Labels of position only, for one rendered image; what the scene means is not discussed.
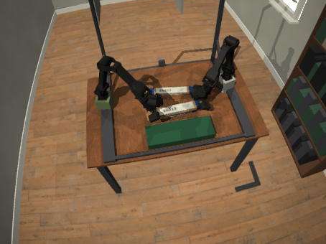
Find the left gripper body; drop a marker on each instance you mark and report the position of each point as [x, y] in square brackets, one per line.
[203, 105]

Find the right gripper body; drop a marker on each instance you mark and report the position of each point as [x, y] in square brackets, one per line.
[154, 116]

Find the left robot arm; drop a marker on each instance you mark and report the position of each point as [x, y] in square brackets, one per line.
[212, 75]

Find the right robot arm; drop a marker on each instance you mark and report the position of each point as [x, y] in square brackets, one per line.
[137, 87]

